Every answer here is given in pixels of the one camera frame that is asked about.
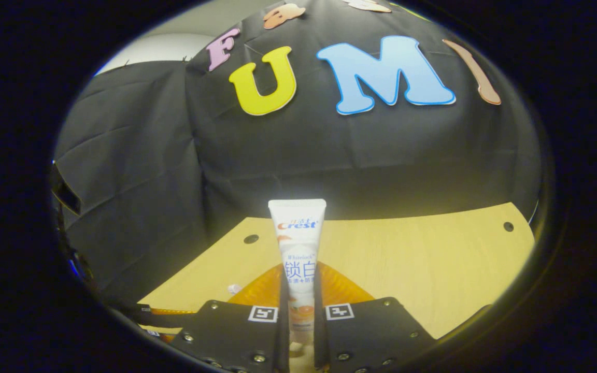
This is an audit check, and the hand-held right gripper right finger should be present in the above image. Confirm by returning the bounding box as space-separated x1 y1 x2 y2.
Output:
313 262 436 373

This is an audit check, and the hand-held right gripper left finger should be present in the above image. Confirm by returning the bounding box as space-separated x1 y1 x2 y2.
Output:
172 263 290 373

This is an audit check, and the white toothpaste tube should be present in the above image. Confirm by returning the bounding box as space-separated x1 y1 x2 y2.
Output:
268 199 327 358

